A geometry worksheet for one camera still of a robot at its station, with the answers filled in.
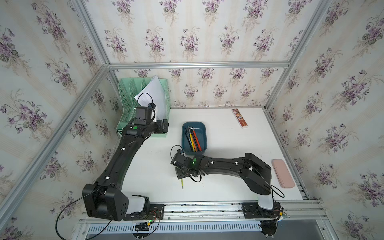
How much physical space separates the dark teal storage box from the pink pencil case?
438 millimetres

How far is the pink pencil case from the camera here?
32.3 inches

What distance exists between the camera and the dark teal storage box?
0.97 meters
